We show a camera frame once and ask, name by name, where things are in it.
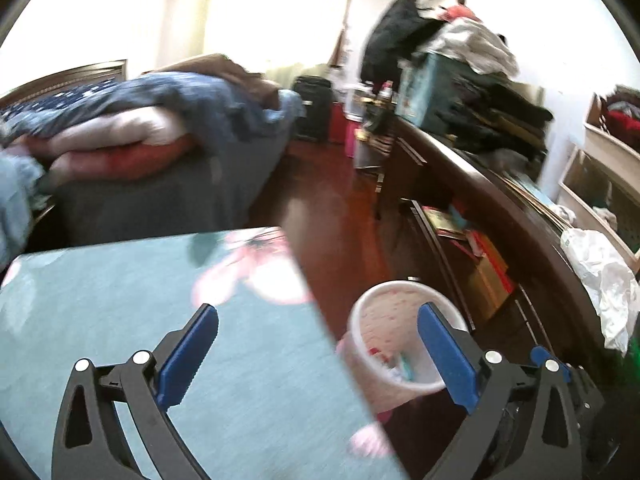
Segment white plastic bag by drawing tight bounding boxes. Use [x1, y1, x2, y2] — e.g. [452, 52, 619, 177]
[560, 227, 640, 353]

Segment brown blanket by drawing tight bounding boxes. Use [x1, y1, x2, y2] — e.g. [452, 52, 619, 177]
[150, 54, 281, 111]

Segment bed with grey sheet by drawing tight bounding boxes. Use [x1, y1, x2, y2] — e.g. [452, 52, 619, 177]
[30, 90, 306, 251]

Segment teal floral tablecloth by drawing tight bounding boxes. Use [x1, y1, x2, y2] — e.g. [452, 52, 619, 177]
[0, 226, 406, 480]

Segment stack of books in shelf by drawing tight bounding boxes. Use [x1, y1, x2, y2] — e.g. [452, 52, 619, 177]
[452, 232, 516, 296]

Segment red suitcase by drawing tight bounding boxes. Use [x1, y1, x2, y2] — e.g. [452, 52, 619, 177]
[329, 104, 348, 143]

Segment light blue cloth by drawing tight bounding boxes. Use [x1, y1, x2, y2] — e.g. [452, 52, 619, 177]
[0, 152, 46, 271]

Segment black suitcase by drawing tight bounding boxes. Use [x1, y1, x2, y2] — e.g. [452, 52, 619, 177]
[291, 75, 335, 142]

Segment red clothes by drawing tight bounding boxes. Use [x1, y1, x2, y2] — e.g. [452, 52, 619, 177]
[602, 87, 640, 136]

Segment white plastic wastebasket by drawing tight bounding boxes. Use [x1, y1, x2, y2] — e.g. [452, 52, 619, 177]
[347, 281, 471, 413]

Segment yellow box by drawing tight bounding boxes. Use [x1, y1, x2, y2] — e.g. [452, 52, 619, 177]
[470, 255, 511, 321]

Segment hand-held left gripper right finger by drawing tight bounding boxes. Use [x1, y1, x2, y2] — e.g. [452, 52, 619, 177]
[417, 303, 584, 480]

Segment red yellow book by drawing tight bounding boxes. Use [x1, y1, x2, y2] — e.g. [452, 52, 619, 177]
[422, 205, 468, 238]

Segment pale pink quilt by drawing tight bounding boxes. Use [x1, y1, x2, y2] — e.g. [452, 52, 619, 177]
[20, 109, 191, 156]

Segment dark wooden dresser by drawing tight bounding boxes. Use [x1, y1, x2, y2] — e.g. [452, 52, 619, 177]
[375, 117, 640, 480]

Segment pile of white clothes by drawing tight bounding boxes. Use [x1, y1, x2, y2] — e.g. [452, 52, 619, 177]
[425, 17, 521, 76]

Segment black handbag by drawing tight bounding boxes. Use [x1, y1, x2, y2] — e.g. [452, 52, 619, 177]
[362, 105, 396, 133]

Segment teal storage box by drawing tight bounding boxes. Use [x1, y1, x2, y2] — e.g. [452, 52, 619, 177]
[397, 52, 466, 131]

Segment clear storage bin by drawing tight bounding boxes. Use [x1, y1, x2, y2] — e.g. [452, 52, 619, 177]
[354, 145, 386, 171]

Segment stack of flat papers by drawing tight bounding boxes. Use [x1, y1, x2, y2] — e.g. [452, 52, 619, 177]
[505, 172, 571, 226]

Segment red quilt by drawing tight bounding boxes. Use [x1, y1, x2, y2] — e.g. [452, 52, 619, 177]
[45, 139, 196, 181]

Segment white shelf bin with clothes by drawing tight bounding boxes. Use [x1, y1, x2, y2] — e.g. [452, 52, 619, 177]
[582, 92, 640, 181]

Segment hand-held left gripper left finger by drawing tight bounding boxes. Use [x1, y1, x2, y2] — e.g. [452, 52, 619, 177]
[51, 303, 220, 480]

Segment dark wooden headboard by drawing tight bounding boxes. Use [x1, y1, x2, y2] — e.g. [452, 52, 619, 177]
[0, 60, 128, 108]

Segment stack of dark folded clothes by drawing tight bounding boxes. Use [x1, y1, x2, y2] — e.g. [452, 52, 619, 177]
[435, 67, 553, 153]

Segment blue floral blanket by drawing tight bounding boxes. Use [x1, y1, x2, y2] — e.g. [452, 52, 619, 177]
[0, 72, 306, 161]

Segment clear container with white lid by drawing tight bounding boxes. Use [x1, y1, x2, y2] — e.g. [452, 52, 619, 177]
[345, 87, 368, 122]

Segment white curtains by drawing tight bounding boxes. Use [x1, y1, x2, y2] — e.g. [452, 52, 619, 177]
[165, 0, 361, 76]

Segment hanging black jackets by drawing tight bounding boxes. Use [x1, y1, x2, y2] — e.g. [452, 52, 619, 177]
[361, 0, 431, 86]

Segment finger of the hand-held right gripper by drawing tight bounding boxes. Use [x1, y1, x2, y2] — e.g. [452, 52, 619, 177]
[531, 345, 572, 383]

